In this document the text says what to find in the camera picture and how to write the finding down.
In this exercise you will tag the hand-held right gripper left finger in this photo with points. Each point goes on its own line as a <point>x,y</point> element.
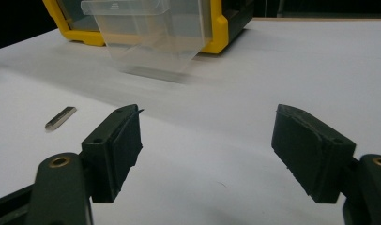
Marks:
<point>112,156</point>

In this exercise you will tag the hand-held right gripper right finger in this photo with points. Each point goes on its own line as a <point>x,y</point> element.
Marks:
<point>307,153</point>

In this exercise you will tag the small grey metal bar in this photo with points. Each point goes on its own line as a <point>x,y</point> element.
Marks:
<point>60,118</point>

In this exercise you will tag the clear plastic drawer bin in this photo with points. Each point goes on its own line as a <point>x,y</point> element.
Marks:
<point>148,36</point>

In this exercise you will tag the yellow black storage cabinet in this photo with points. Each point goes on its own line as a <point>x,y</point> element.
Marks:
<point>220,28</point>

